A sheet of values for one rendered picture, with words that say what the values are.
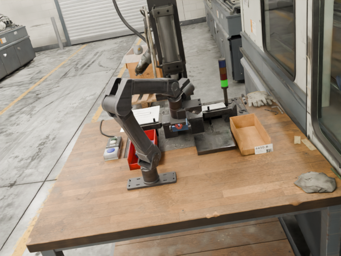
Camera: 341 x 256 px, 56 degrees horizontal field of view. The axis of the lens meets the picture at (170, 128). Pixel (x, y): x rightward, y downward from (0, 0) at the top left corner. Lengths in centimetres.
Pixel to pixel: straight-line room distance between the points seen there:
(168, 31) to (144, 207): 75
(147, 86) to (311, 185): 66
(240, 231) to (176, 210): 92
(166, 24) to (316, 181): 86
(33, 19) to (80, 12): 159
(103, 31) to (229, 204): 1016
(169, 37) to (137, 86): 40
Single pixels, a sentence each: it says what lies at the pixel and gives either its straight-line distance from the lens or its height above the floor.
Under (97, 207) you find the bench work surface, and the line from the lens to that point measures 129.
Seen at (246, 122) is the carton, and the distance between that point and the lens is 160.
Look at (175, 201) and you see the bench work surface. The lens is 120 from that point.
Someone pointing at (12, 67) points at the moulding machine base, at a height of 16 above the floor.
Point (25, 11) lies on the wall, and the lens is 1182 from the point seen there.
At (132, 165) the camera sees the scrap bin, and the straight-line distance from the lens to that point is 142.
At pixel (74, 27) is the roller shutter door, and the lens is 1128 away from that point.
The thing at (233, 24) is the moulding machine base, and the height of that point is 85.
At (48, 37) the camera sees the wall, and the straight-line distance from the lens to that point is 1170.
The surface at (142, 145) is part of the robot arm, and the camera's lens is 120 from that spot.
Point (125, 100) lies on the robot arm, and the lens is 109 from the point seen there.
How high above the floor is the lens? 164
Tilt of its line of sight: 26 degrees down
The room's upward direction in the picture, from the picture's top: 11 degrees counter-clockwise
